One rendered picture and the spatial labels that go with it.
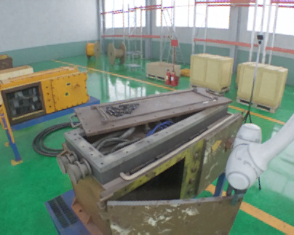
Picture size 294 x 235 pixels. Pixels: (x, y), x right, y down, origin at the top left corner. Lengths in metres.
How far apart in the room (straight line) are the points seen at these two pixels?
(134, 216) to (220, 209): 0.42
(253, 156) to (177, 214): 0.50
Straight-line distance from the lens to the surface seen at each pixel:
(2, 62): 9.20
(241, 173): 0.65
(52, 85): 3.53
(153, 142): 1.14
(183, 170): 1.40
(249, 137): 0.79
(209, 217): 1.09
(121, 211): 0.98
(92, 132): 1.23
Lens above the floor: 1.93
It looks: 25 degrees down
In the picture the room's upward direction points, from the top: straight up
